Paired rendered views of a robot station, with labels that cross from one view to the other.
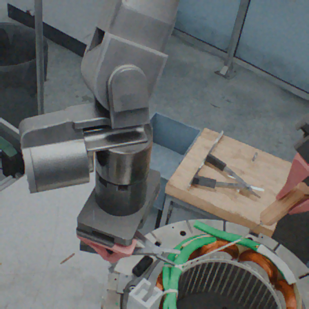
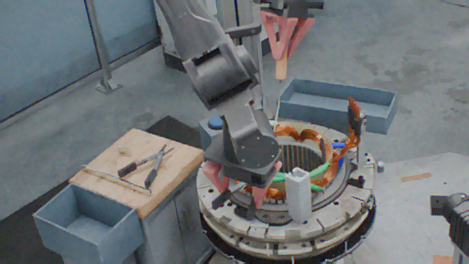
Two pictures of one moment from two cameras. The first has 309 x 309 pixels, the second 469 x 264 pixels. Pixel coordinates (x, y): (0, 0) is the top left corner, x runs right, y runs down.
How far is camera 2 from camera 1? 0.80 m
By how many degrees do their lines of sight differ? 55
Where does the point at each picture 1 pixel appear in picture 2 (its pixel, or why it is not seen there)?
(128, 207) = not seen: hidden behind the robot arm
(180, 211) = (154, 222)
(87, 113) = (237, 99)
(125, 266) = (243, 224)
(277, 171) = (137, 140)
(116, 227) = not seen: hidden behind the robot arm
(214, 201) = (167, 180)
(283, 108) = not seen: outside the picture
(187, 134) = (66, 199)
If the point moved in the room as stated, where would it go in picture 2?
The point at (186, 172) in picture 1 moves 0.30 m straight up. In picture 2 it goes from (127, 195) to (92, 54)
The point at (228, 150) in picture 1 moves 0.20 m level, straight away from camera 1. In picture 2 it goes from (103, 167) to (29, 148)
